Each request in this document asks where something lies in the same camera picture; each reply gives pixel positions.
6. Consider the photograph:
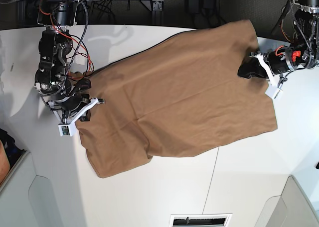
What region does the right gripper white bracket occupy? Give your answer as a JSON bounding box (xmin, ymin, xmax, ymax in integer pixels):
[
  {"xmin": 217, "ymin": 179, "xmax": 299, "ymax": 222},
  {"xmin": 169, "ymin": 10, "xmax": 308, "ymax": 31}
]
[{"xmin": 48, "ymin": 95, "xmax": 105, "ymax": 125}]

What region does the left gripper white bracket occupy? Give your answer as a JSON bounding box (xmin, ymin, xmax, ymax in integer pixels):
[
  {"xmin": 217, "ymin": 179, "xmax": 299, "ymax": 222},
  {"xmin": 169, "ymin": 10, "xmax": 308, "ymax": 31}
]
[{"xmin": 237, "ymin": 52, "xmax": 285, "ymax": 88}]

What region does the tan brown t-shirt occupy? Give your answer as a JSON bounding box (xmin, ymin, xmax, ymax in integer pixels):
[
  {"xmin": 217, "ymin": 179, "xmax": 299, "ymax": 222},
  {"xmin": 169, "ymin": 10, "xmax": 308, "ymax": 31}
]
[{"xmin": 76, "ymin": 20, "xmax": 277, "ymax": 178}]

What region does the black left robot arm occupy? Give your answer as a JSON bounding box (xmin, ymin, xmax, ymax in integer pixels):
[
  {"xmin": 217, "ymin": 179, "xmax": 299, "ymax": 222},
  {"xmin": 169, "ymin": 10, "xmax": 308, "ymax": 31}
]
[{"xmin": 237, "ymin": 0, "xmax": 319, "ymax": 88}]

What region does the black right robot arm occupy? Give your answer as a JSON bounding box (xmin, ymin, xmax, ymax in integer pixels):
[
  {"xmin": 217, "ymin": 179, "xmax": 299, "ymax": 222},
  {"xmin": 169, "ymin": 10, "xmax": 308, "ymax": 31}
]
[{"xmin": 34, "ymin": 0, "xmax": 98, "ymax": 129}]

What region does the black box under table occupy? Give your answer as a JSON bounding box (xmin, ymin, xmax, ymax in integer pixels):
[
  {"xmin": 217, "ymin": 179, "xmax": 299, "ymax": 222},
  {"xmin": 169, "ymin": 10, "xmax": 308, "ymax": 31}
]
[{"xmin": 184, "ymin": 0, "xmax": 220, "ymax": 14}]

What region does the grey plastic bin left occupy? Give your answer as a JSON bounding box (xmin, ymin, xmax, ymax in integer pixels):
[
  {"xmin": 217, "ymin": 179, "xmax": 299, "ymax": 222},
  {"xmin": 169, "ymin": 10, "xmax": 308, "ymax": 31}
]
[{"xmin": 0, "ymin": 126, "xmax": 87, "ymax": 227}]

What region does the grey plastic bin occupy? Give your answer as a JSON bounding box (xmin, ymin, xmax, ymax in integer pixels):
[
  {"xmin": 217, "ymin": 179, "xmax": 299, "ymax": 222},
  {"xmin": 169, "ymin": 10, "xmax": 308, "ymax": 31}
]
[
  {"xmin": 0, "ymin": 126, "xmax": 87, "ymax": 227},
  {"xmin": 255, "ymin": 176, "xmax": 319, "ymax": 227}
]

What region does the grey plastic bin right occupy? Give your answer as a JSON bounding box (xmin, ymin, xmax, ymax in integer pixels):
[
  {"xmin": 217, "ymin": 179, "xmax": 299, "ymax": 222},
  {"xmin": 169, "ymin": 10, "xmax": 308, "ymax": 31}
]
[{"xmin": 255, "ymin": 176, "xmax": 319, "ymax": 227}]

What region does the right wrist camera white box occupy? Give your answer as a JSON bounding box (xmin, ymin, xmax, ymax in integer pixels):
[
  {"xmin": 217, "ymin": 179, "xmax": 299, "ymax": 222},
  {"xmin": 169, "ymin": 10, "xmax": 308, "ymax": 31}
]
[{"xmin": 58, "ymin": 122, "xmax": 77, "ymax": 136}]

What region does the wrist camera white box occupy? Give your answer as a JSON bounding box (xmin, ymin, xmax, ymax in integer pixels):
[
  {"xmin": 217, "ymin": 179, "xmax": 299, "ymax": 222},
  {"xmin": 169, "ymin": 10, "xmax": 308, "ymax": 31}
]
[
  {"xmin": 265, "ymin": 86, "xmax": 283, "ymax": 100},
  {"xmin": 58, "ymin": 122, "xmax": 77, "ymax": 136}
]

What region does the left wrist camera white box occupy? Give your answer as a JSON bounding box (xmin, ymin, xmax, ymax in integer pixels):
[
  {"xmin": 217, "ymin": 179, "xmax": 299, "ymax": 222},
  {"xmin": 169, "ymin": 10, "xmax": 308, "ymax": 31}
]
[{"xmin": 265, "ymin": 86, "xmax": 283, "ymax": 100}]

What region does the black braided cable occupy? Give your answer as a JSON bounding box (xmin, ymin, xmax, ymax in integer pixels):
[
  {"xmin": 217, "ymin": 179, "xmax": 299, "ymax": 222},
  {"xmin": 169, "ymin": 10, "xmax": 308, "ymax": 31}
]
[{"xmin": 62, "ymin": 1, "xmax": 89, "ymax": 93}]

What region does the aluminium frame post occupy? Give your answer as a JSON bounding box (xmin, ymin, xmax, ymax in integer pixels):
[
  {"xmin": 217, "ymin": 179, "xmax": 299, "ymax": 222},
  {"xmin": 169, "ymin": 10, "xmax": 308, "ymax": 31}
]
[{"xmin": 141, "ymin": 0, "xmax": 165, "ymax": 26}]

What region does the red wire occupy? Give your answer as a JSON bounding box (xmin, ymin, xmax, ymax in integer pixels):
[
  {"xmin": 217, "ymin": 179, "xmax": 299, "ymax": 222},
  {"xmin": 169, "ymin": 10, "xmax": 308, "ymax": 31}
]
[{"xmin": 39, "ymin": 0, "xmax": 95, "ymax": 76}]

